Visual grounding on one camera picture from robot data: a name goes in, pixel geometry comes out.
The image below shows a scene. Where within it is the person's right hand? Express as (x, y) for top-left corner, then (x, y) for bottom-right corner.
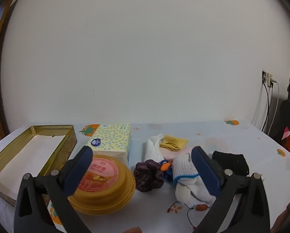
(273, 194), (290, 233)

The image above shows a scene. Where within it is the yellow cloth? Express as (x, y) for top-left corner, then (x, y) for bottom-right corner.
(159, 134), (189, 152)

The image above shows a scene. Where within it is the black cloth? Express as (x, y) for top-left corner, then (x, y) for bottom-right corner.
(212, 150), (250, 176)

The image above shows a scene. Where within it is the black cord bracelet orange bead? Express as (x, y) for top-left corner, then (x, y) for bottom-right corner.
(168, 203), (212, 230)

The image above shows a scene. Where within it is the white knitted cloth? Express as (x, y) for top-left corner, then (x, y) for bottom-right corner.
(145, 134), (165, 162)

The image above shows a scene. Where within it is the white sock blue trim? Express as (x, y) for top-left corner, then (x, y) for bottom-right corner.
(172, 153), (217, 204)

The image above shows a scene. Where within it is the white cable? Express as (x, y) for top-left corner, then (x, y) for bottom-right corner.
(253, 87), (263, 127)

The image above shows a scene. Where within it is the grey cable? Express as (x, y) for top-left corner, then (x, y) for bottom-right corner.
(271, 80), (280, 136)

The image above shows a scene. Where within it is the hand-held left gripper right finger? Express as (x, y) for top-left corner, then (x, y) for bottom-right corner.
(191, 146), (271, 233)

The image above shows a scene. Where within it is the black cable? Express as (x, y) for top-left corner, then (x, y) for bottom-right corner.
(261, 81), (269, 133)

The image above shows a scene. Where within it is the purple scrunchie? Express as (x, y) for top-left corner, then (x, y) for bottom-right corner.
(133, 159), (165, 193)

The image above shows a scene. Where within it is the gold rectangular tin box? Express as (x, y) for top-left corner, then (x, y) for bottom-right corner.
(0, 125), (77, 208)

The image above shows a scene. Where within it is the red plastic bag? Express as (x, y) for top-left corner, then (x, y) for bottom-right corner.
(281, 126), (290, 159)

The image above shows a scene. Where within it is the wall socket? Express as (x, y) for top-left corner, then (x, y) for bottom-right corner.
(262, 71), (274, 88)

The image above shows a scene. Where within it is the yellow dotted tissue pack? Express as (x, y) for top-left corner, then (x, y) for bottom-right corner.
(83, 123), (132, 165)

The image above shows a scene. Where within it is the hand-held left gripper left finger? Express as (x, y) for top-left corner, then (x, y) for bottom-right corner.
(13, 146), (94, 233)

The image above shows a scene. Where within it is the yellow round container pink lid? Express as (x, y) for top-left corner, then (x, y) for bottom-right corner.
(67, 154), (136, 215)

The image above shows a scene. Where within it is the blue hair tie orange charm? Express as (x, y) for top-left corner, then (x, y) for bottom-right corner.
(159, 159), (173, 181)

